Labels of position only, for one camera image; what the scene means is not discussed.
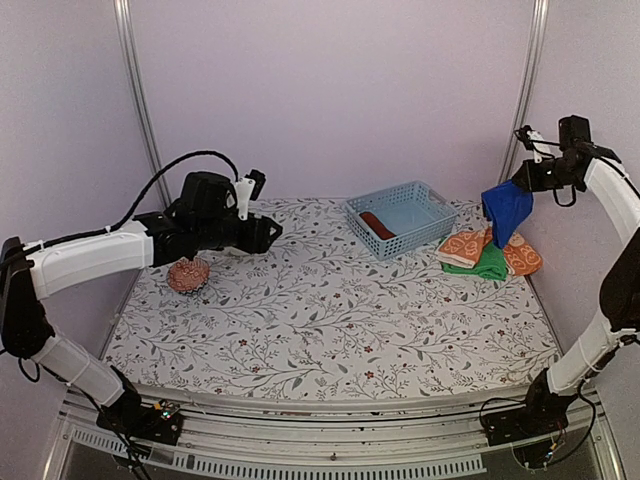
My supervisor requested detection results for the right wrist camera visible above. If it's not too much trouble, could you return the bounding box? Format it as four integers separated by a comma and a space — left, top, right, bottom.
514, 125, 554, 163

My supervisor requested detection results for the front aluminium rail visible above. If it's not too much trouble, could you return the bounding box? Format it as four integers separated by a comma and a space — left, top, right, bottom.
44, 384, 621, 480

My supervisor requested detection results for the brown towel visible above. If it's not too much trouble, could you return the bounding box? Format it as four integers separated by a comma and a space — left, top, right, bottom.
359, 212, 395, 241

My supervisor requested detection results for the aluminium frame post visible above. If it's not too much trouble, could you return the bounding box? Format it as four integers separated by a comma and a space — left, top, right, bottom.
496, 0, 550, 184
112, 0, 176, 214

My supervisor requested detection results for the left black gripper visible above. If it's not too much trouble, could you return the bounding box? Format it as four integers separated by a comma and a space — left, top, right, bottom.
196, 212, 283, 254

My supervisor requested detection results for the right aluminium frame post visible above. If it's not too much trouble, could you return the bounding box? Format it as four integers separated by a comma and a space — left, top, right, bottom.
496, 0, 550, 184

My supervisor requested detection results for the orange patterned towel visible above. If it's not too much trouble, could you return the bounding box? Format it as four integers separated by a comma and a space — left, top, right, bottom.
436, 227, 543, 277

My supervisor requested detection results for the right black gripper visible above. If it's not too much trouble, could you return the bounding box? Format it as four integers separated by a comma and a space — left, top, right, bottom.
512, 157, 579, 193

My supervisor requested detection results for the red patterned small bowl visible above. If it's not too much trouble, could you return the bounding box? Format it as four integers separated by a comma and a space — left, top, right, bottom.
167, 257, 210, 294

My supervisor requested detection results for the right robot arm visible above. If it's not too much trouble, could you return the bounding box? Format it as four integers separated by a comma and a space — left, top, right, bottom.
512, 115, 639, 436

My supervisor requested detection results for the blue towel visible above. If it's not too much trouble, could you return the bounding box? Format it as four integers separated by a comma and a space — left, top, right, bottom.
481, 180, 534, 249

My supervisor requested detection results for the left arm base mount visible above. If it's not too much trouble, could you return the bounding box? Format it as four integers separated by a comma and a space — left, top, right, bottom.
96, 367, 184, 446

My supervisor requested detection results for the green towel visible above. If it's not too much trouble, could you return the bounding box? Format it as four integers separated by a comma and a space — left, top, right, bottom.
441, 243, 508, 281

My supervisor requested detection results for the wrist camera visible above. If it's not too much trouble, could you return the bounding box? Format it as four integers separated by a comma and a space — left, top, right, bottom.
234, 169, 266, 221
514, 125, 554, 163

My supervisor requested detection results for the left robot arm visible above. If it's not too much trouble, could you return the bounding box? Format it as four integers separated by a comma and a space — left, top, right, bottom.
1, 170, 282, 434

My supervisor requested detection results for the floral table mat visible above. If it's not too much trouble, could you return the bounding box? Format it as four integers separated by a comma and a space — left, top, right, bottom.
105, 199, 559, 401

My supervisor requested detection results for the left aluminium frame post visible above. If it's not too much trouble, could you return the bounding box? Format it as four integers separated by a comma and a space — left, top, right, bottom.
112, 0, 176, 214

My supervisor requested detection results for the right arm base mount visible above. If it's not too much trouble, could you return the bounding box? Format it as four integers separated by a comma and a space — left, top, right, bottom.
479, 370, 578, 446

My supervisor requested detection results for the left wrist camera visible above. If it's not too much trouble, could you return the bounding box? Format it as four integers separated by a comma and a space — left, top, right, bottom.
234, 169, 266, 221

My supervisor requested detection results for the light blue plastic basket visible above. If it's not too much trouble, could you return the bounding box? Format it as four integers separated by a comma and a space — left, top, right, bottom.
343, 181, 457, 260

